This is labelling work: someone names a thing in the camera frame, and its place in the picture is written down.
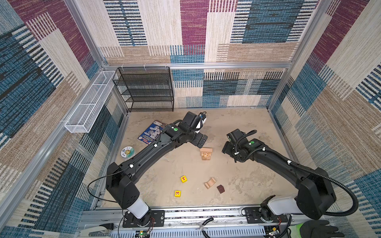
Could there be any plain wood block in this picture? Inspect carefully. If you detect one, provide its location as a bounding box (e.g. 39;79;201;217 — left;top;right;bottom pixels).
200;148;213;153

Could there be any patterned wood block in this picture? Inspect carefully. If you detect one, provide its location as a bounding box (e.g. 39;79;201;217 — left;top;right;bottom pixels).
202;152;210;158

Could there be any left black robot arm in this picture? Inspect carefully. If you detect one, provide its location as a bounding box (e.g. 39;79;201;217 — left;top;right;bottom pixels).
106;112;207;220

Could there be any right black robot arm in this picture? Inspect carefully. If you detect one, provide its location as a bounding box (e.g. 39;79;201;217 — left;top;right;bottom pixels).
222;129;336;220

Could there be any wood arch block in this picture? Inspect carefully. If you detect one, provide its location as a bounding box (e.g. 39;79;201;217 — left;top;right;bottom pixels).
204;177;216;189

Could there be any dark red triangular block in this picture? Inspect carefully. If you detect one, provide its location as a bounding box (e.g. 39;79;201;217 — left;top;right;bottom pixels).
217;185;225;194

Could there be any black and green gloved hand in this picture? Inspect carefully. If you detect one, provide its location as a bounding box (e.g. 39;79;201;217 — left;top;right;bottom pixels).
288;220;345;238

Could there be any yellow cube with red letter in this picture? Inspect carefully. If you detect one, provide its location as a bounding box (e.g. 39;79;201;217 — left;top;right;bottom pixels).
180;176;188;183

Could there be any blue paperback comic book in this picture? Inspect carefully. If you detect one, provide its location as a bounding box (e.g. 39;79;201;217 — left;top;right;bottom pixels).
138;121;166;145

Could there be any round tin can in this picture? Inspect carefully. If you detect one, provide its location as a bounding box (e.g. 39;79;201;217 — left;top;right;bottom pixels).
120;146;135;160

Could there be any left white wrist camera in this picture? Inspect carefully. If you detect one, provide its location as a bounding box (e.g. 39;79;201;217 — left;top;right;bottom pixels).
195;112;207;133

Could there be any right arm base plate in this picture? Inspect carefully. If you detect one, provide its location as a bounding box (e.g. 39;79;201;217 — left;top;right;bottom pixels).
241;207;288;224

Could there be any black wire mesh shelf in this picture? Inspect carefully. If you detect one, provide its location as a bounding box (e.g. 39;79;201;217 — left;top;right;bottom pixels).
114;66;174;112

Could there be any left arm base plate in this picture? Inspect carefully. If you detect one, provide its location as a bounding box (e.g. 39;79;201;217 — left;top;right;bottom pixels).
122;210;165;228

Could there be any white wire mesh basket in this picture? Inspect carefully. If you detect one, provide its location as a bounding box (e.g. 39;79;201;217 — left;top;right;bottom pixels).
64;71;116;133

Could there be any black corrugated cable hose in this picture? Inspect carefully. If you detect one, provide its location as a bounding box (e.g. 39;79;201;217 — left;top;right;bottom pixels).
287;160;359;238

